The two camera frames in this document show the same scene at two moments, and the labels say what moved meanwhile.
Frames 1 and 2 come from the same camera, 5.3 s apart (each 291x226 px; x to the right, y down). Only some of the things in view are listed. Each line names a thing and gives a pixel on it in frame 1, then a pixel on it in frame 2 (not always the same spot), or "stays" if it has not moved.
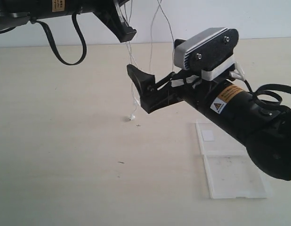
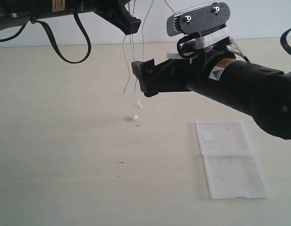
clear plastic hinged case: (230, 173) stays
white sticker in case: (208, 135) stays
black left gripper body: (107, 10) stays
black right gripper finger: (156, 100) -> (148, 86)
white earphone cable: (128, 5) -> (139, 103)
